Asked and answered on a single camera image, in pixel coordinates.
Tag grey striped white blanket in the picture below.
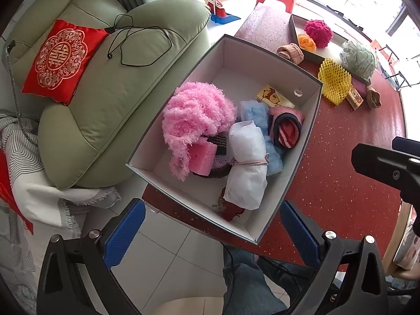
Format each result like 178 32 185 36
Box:
0 110 122 237

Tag pink sponge block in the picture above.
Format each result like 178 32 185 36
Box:
188 143 218 175

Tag wooden chair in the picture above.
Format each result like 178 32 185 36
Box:
382 200 420 279

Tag magenta fluffy pompom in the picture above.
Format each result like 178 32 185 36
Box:
303 20 334 49

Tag yellow foam fruit net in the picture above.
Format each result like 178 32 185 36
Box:
318 58 353 106

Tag pink fluffy duster head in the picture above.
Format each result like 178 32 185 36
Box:
162 81 237 182

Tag black drying rack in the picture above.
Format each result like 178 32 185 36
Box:
371 39 412 89

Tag pink black striped sock roll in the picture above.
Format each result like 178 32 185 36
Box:
268 106 305 150

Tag yellow cartoon tissue pack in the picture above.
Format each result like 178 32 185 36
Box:
256 84 296 109

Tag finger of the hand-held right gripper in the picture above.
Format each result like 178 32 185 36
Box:
351 143 420 204
392 136 420 160

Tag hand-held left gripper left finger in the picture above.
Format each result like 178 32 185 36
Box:
36 198 146 315

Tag floral seat cushion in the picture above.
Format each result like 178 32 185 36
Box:
394 223 420 266

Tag green leather sofa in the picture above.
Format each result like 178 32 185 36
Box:
10 0 212 191

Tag green mesh bath loofah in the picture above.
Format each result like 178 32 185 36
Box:
339 40 377 80

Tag pink knitted sock roll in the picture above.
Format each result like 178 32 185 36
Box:
276 43 305 65

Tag shallow grey box lid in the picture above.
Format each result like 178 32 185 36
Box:
289 14 373 86

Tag blue dustpan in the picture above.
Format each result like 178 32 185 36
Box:
210 12 242 26

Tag large grey storage box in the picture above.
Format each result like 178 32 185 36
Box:
125 34 325 245

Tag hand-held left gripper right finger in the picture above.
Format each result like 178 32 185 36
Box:
279 199 389 315

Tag blue fluffy duster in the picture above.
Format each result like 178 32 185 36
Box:
239 100 284 177

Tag dark red artificial flower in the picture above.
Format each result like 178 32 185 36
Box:
213 187 245 222

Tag plain red cushion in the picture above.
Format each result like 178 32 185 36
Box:
0 149 35 235

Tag small tan knitted cup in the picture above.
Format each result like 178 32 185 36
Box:
366 86 382 110

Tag purple black knitted hat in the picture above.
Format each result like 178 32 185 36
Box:
193 133 232 178

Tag red embroidered cushion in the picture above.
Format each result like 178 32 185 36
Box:
21 19 110 106

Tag person's right leg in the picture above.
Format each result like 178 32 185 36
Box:
256 256 316 299

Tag person's legs in jeans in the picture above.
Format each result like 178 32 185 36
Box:
225 249 316 302

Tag orange artificial rose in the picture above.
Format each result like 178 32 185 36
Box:
297 34 317 52

